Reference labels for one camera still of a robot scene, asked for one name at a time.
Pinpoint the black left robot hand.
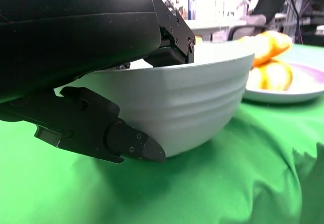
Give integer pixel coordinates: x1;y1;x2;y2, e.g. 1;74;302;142
0;0;197;164

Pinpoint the green tablecloth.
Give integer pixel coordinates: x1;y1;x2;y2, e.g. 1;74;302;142
0;43;324;224

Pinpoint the orange striped bread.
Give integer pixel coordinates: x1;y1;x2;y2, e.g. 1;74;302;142
239;30;293;68
247;58;294;92

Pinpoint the pale lavender plate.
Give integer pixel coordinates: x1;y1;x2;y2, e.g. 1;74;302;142
242;62;324;105

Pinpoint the grey bowl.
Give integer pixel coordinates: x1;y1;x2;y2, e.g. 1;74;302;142
53;40;256;158

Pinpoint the black office chair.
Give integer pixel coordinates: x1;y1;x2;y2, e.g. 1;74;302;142
227;0;296;42

